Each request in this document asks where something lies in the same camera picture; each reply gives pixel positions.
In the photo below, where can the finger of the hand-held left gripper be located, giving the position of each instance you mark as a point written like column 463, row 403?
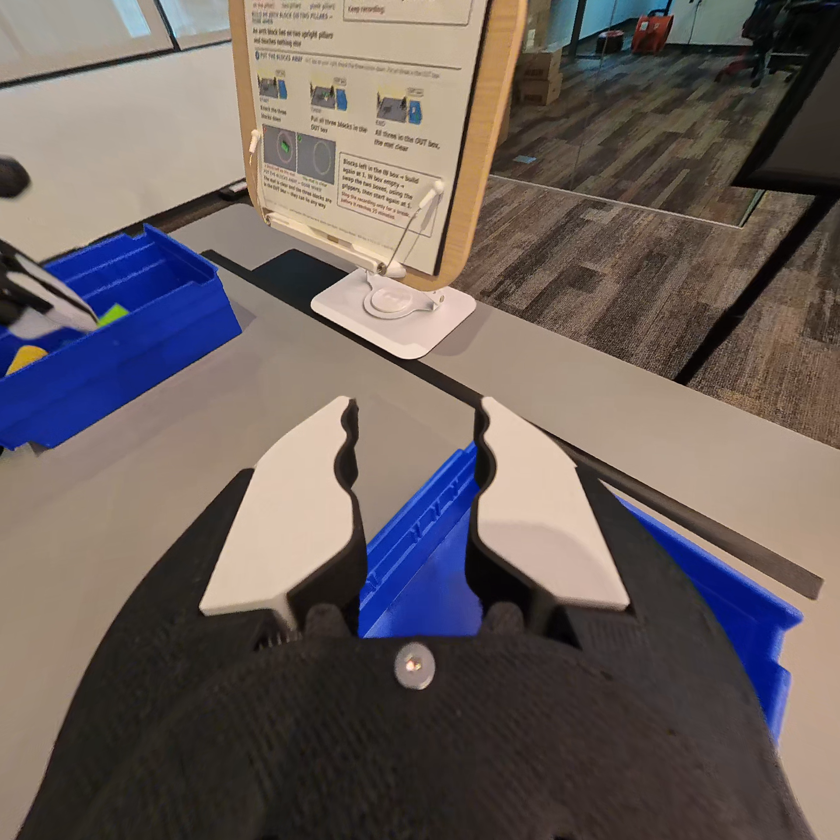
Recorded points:
column 46, row 295

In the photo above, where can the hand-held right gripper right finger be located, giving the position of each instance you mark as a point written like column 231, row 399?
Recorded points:
column 551, row 525

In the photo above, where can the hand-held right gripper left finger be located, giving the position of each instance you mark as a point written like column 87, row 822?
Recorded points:
column 282, row 525

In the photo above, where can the yellow arch block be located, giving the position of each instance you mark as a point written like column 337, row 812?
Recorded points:
column 26, row 360

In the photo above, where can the lime green plank block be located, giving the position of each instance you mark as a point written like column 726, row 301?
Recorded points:
column 112, row 316

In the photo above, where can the blue plastic bin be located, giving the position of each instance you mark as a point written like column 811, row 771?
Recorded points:
column 709, row 617
column 131, row 355

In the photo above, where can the glass window panel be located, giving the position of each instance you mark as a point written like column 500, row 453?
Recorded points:
column 79, row 26

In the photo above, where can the black metal pole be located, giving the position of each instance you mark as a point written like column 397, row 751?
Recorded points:
column 748, row 305

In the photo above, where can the printed instruction sheet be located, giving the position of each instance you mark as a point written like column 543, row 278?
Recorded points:
column 368, row 105

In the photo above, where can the wooden document stand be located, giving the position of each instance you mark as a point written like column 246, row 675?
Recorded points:
column 492, row 145

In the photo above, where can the cardboard box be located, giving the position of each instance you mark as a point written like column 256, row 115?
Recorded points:
column 538, row 79

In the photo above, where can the black office chair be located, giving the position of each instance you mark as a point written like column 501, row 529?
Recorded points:
column 759, row 33

